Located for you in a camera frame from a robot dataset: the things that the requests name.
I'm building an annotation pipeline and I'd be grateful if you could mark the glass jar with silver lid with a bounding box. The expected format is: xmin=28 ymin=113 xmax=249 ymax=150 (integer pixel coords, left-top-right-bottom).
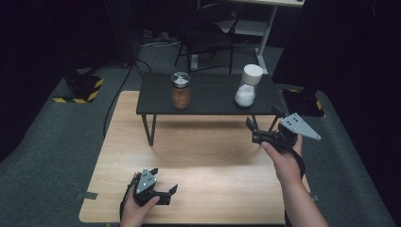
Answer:
xmin=170 ymin=71 xmax=192 ymax=111

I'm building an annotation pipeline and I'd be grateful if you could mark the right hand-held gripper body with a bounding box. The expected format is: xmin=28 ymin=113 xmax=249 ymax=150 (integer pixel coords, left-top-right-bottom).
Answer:
xmin=252 ymin=112 xmax=323 ymax=153

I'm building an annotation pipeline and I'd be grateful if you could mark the clear jar with white lid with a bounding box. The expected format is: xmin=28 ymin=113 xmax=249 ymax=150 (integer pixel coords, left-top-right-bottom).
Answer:
xmin=234 ymin=63 xmax=264 ymax=109

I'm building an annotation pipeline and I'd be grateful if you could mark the person's left hand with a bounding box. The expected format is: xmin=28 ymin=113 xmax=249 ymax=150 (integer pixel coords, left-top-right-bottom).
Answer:
xmin=120 ymin=171 xmax=161 ymax=227

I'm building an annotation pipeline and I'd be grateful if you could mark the white desk frame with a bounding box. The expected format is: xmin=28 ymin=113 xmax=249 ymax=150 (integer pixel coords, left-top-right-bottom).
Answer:
xmin=196 ymin=0 xmax=306 ymax=76

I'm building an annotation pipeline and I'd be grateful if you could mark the hand-held gripper cable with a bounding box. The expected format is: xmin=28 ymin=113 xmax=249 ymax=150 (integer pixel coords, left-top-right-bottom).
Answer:
xmin=119 ymin=175 xmax=140 ymax=222
xmin=288 ymin=147 xmax=306 ymax=180

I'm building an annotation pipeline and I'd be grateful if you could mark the left hand-held gripper cable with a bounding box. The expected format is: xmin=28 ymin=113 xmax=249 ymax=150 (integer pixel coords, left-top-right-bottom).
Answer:
xmin=119 ymin=175 xmax=140 ymax=222

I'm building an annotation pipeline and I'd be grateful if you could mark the power strip with plugs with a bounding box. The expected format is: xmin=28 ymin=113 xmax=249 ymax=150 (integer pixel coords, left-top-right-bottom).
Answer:
xmin=140 ymin=28 xmax=183 ymax=48

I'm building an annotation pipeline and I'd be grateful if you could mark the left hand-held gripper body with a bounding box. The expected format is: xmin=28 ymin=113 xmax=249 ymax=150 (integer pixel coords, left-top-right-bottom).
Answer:
xmin=131 ymin=167 xmax=171 ymax=208

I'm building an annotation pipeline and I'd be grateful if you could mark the right hand-held gripper cable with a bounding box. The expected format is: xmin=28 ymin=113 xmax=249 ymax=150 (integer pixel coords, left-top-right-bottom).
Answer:
xmin=288 ymin=147 xmax=306 ymax=180

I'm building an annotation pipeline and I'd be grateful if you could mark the black shelf with metal legs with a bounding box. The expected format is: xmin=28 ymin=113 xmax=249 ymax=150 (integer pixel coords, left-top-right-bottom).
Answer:
xmin=135 ymin=72 xmax=287 ymax=148

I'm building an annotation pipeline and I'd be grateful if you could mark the black chair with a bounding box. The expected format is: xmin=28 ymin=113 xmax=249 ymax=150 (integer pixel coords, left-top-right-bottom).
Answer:
xmin=173 ymin=1 xmax=244 ymax=76

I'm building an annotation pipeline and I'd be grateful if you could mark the black base with striped tape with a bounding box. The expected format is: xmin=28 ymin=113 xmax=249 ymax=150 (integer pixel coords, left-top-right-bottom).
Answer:
xmin=281 ymin=87 xmax=326 ymax=118
xmin=52 ymin=74 xmax=105 ymax=105

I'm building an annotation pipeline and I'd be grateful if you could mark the black floor cable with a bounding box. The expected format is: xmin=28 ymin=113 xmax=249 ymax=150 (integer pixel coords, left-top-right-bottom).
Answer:
xmin=102 ymin=57 xmax=153 ymax=139

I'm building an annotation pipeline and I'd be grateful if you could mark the person's right hand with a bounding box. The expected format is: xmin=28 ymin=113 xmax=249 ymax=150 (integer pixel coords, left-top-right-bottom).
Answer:
xmin=260 ymin=134 xmax=305 ymax=187

